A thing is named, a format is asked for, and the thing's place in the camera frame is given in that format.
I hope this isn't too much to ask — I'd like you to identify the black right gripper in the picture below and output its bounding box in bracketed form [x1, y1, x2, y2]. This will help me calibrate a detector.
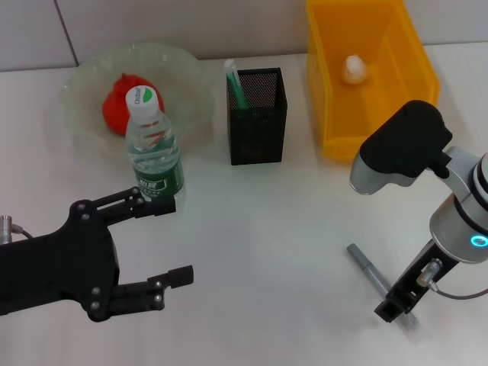
[373, 239, 463, 324]

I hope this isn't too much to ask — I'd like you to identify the right gripper plug with cable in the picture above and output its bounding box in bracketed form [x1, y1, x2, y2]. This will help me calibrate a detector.
[416, 258, 488, 300]

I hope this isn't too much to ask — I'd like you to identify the gripper plug with cable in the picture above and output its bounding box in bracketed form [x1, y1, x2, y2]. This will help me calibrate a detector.
[0, 216, 35, 246]
[416, 258, 488, 300]

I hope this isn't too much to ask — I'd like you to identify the grey marker pen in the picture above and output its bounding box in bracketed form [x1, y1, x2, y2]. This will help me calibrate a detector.
[346, 243, 419, 332]

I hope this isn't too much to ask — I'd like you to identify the green glass fruit plate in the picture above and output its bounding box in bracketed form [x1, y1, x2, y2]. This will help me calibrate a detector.
[60, 41, 214, 153]

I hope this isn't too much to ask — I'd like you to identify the black mesh pen holder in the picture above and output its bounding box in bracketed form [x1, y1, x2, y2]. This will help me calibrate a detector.
[225, 67, 287, 166]

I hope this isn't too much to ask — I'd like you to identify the white paper ball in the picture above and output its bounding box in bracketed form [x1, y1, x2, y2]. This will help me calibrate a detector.
[340, 54, 370, 84]

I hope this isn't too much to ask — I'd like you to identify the left gripper plug with cable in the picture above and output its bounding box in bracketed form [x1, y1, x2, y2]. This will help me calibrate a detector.
[0, 216, 35, 246]

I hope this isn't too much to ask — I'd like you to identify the green utility knife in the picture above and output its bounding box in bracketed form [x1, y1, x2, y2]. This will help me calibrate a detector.
[223, 59, 249, 111]

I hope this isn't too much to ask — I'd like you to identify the clear green-label water bottle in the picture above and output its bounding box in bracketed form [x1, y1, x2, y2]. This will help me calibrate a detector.
[124, 86, 187, 204]

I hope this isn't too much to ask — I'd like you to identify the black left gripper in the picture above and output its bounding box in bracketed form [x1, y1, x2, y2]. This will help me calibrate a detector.
[0, 199, 122, 324]

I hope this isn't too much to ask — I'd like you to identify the yellow plastic bin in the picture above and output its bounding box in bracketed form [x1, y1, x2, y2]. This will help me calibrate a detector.
[305, 0, 441, 161]

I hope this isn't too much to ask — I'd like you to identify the red tomato-shaped toy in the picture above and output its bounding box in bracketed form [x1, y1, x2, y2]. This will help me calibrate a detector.
[101, 72, 165, 137]

